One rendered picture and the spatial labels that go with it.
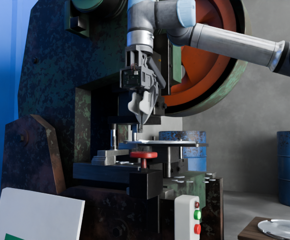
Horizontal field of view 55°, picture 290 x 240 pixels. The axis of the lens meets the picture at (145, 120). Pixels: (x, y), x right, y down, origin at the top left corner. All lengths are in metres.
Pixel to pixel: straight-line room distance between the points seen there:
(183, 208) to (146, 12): 0.55
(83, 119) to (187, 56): 0.68
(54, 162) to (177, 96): 0.71
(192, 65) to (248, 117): 2.95
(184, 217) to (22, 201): 0.69
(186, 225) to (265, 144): 3.59
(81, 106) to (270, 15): 3.85
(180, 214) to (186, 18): 0.54
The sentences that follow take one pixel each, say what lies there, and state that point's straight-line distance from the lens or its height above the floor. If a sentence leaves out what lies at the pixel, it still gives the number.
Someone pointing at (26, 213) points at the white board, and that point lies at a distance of 1.23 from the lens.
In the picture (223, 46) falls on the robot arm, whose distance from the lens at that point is 0.90.
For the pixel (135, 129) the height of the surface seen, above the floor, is 0.84.
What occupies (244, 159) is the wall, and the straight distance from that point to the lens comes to 4.40.
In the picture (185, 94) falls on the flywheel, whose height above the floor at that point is 1.03.
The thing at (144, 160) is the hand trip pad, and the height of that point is 0.74.
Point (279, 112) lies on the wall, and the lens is 4.35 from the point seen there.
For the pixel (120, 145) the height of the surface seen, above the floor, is 0.77.
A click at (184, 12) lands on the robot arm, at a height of 1.14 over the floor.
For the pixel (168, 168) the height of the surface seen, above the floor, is 0.68.
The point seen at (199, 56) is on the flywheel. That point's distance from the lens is 1.52.
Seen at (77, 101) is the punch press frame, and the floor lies 0.95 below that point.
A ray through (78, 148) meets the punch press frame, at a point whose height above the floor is 0.76.
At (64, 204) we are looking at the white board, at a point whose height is 0.57.
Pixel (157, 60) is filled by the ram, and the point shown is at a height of 1.14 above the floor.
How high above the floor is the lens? 0.80
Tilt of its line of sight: 4 degrees up
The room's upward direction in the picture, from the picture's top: straight up
